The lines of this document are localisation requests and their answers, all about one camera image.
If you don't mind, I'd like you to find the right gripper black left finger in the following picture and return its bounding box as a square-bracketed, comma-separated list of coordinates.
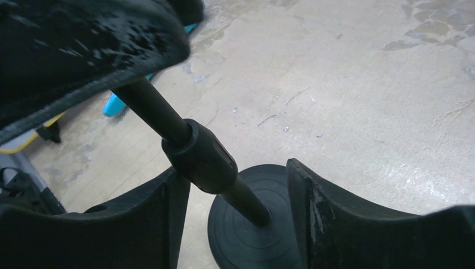
[1, 168, 190, 268]

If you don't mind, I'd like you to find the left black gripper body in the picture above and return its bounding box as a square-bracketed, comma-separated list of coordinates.
[1, 1, 204, 143]

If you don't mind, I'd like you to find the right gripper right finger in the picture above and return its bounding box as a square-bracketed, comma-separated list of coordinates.
[286, 159, 474, 268]

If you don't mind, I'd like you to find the blue microphone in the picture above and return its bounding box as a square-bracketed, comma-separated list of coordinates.
[102, 22, 198, 118]

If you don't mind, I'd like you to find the black round-base stand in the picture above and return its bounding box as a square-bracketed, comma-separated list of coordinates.
[114, 78, 302, 268]

